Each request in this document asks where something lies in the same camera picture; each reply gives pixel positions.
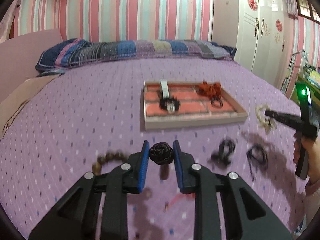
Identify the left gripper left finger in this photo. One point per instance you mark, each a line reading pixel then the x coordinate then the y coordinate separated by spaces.
pixel 96 204

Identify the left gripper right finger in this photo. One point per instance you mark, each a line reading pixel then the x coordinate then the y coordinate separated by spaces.
pixel 225 205

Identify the cream fabric scrunchie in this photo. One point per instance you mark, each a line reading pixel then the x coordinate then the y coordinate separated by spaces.
pixel 265 122

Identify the black plastic hair claw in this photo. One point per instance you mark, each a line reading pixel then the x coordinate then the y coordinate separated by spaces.
pixel 224 152

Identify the person's right hand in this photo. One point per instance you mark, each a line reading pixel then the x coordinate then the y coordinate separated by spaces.
pixel 313 149

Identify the thin black hair elastic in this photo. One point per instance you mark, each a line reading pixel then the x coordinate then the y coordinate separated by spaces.
pixel 218 103

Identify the white wardrobe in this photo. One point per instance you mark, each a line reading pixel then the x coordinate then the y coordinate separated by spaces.
pixel 261 38

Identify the red fabric scrunchie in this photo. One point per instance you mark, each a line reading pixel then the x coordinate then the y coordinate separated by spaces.
pixel 212 91

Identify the purple patterned bedspread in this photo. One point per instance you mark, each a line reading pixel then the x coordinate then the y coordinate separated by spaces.
pixel 93 109

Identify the white tray with brick liner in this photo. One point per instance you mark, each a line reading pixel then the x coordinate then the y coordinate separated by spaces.
pixel 177 104

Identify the striped long pillow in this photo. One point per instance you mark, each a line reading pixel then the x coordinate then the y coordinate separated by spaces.
pixel 76 52

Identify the pink headboard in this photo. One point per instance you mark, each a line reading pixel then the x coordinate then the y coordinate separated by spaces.
pixel 20 55

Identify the pink curtain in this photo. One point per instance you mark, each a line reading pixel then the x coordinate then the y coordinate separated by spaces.
pixel 7 21

